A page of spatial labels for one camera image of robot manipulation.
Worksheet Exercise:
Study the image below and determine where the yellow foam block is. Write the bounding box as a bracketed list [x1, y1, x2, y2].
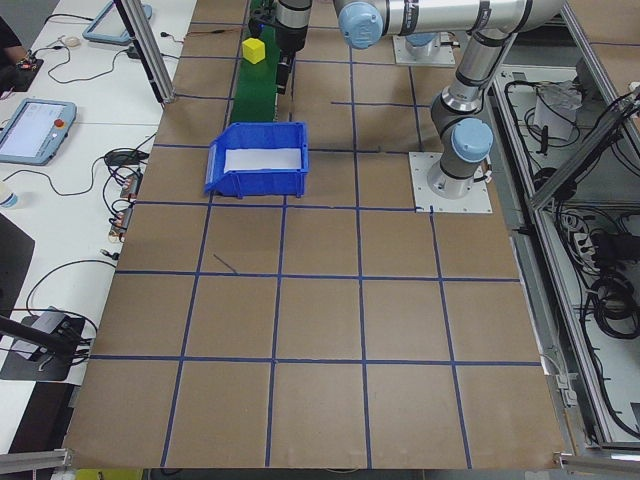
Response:
[242, 38, 266, 65]

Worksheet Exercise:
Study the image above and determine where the green conveyor belt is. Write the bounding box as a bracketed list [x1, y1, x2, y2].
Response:
[227, 0, 282, 125]

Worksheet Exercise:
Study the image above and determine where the blue plastic storage bin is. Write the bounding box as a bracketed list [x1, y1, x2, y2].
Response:
[203, 121, 310, 199]

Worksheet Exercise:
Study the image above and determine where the light blue teach pendant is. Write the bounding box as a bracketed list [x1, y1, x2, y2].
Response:
[82, 0, 155, 44]

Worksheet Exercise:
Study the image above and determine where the black power adapter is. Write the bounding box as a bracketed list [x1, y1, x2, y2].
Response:
[592, 232, 632, 262]
[103, 148, 150, 166]

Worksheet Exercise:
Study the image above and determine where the small electronic circuit board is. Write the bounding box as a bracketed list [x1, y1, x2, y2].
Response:
[121, 168, 145, 202]
[108, 207, 134, 242]

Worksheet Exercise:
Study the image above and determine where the teach pendant with lit screen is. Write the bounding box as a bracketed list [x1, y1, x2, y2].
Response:
[0, 97, 79, 167]

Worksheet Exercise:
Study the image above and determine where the person in black clothes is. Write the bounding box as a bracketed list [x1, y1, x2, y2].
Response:
[0, 17, 32, 96]

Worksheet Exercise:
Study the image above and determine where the black flat panel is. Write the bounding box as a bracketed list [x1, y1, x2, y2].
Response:
[0, 213, 37, 324]

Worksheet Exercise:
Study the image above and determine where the black stand base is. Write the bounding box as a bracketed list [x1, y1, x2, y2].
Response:
[0, 308, 87, 384]

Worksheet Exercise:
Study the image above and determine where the aluminium profile bar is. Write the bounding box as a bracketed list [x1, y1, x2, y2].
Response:
[552, 449, 640, 471]
[0, 448, 76, 471]

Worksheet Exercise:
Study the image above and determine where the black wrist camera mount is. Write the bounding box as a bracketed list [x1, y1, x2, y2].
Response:
[248, 0, 279, 37]

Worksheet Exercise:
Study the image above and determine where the thin red wire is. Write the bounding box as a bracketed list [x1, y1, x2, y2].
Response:
[159, 27, 241, 44]

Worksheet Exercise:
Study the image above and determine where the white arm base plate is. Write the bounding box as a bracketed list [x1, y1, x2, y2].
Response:
[392, 33, 457, 67]
[408, 151, 494, 215]

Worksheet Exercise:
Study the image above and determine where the aluminium profile post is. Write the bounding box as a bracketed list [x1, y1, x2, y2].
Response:
[113, 0, 177, 105]

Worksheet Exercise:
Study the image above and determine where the metal V-shaped frame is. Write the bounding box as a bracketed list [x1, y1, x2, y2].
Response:
[492, 0, 640, 454]

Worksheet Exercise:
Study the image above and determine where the black coiled cable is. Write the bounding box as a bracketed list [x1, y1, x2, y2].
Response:
[584, 272, 640, 341]

